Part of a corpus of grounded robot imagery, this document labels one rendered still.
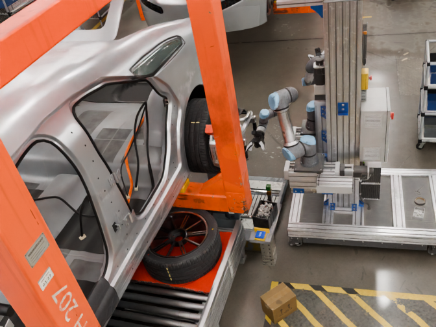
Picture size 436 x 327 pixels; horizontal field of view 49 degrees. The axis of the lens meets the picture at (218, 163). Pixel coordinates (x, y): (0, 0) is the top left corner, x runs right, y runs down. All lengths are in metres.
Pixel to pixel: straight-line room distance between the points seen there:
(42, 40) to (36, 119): 1.11
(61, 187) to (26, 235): 2.43
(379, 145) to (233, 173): 1.12
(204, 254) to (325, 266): 1.05
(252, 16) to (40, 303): 5.22
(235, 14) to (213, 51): 3.23
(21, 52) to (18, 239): 0.55
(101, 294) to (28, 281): 1.45
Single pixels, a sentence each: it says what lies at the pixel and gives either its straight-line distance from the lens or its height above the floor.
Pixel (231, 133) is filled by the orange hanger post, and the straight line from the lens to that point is 3.36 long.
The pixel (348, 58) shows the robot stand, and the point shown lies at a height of 1.63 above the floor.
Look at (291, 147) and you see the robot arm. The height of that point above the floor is 1.05.
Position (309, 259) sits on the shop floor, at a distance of 4.16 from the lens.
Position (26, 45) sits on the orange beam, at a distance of 1.58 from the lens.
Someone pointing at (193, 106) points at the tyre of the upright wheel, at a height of 1.18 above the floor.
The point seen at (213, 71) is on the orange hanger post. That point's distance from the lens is 3.13.
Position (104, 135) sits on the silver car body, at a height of 1.04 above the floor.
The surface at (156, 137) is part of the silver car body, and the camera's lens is 3.89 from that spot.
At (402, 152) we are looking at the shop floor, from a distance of 5.27.
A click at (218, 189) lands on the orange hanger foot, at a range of 3.77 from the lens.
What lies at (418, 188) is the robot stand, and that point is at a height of 0.21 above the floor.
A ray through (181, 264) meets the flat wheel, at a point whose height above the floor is 0.50.
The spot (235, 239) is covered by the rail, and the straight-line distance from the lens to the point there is 3.87.
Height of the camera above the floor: 3.16
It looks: 37 degrees down
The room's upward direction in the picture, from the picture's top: 12 degrees counter-clockwise
